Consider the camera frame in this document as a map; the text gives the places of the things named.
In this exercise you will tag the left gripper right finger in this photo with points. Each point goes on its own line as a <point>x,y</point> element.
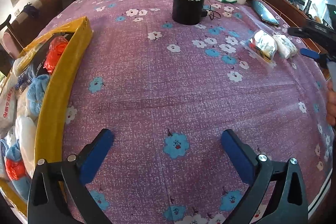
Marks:
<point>288,203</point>

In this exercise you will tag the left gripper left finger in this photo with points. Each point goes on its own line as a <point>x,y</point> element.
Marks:
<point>46,202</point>

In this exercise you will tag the red plastic bag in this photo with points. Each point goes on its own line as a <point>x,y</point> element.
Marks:
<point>56,49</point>

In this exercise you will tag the blue cloth with red bag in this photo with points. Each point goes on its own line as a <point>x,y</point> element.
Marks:
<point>15,169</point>

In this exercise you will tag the red white tissue pack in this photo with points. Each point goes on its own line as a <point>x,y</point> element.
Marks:
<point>8,107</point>

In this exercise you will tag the black snack packet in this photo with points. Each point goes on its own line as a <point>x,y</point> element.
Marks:
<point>34,61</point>

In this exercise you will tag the person right hand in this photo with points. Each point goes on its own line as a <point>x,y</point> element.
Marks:
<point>331,104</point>

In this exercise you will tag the wooden window sill ledge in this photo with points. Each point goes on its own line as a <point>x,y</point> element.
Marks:
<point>292,11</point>

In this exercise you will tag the lemon print tissue pack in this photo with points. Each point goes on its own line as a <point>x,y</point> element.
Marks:
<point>285,47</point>

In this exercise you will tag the black smartphone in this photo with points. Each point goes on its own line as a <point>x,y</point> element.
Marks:
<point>264,14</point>

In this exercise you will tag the yellow cardboard box tray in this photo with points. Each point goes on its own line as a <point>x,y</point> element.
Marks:
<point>49,135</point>

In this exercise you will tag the bagged colourful sponge cloths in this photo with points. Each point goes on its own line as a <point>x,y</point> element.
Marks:
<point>262,46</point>

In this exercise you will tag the white cloth towel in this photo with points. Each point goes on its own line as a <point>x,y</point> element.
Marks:
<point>25,133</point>

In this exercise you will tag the light blue knitted cloth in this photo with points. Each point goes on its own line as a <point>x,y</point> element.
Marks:
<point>36,93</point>

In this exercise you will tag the black cylindrical electric motor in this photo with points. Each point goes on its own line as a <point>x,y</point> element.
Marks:
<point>188,12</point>

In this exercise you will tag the purple floral tablecloth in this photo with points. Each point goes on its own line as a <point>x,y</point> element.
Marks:
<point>167,92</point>

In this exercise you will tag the brown wooden chair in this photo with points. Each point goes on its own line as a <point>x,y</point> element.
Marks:
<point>28,24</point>

